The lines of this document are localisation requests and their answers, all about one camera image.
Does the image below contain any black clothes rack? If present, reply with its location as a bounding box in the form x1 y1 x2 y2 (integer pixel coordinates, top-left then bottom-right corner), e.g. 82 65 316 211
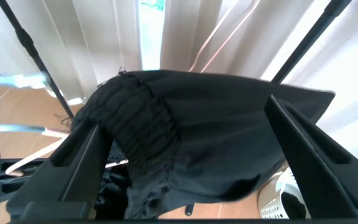
0 0 353 217

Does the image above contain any pink clothes hanger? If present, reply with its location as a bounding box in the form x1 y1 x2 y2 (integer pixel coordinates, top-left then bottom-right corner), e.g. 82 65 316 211
0 72 131 177
187 0 261 73

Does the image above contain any window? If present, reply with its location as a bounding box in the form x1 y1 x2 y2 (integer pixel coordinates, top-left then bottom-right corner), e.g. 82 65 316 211
137 0 166 72

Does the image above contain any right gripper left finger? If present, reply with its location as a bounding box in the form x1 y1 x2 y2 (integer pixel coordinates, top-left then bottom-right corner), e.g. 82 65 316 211
6 121 114 220

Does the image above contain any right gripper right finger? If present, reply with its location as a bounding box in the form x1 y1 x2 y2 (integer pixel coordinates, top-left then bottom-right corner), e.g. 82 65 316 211
263 94 358 219

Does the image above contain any white laundry basket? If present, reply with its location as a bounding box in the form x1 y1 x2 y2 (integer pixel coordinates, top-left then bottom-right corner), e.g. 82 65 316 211
257 167 312 220

